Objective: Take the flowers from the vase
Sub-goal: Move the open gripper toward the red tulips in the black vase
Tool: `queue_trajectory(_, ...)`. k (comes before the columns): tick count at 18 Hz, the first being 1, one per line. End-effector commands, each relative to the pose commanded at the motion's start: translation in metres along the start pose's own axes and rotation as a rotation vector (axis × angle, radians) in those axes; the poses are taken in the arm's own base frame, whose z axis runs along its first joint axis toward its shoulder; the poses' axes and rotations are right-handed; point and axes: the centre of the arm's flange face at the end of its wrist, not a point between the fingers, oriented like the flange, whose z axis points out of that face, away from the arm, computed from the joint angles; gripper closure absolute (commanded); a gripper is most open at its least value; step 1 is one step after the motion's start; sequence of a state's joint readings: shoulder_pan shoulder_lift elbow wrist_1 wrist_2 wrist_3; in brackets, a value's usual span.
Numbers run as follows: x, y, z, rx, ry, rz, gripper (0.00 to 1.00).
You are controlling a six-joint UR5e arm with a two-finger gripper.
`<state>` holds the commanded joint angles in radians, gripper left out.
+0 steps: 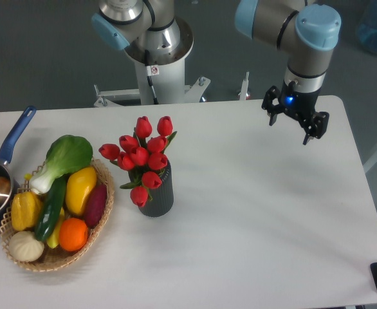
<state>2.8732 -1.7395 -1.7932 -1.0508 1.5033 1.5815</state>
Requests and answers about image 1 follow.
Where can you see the yellow bell pepper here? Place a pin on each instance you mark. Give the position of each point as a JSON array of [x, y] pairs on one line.
[[25, 211]]

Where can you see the green bok choy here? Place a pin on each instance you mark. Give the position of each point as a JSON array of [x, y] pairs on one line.
[[67, 155]]

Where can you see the white steamed bun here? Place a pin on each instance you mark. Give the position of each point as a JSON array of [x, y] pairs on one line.
[[24, 247]]

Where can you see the blue handled saucepan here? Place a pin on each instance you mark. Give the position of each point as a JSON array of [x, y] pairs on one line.
[[6, 153]]

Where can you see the yellow mango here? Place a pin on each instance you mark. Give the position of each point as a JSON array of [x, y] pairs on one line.
[[79, 187]]

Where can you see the woven wicker basket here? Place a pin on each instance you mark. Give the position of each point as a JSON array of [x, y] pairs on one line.
[[53, 259]]

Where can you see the orange fruit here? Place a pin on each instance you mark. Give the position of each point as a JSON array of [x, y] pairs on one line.
[[73, 234]]

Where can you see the red tulip bouquet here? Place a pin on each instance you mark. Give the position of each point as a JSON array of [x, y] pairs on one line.
[[143, 157]]

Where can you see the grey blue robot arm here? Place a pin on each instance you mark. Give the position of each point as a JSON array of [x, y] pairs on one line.
[[306, 31]]

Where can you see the dark grey ribbed vase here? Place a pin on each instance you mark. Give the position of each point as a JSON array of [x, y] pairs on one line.
[[159, 196]]

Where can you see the yellow banana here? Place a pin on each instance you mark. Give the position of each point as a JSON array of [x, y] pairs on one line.
[[53, 240]]

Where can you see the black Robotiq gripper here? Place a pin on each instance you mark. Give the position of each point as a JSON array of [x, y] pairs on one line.
[[299, 106]]

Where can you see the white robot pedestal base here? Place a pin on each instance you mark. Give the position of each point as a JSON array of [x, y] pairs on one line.
[[159, 62]]

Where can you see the purple sweet potato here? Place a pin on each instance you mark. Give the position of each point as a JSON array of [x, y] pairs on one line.
[[95, 205]]

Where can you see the green cucumber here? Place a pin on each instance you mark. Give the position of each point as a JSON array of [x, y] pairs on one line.
[[50, 212]]

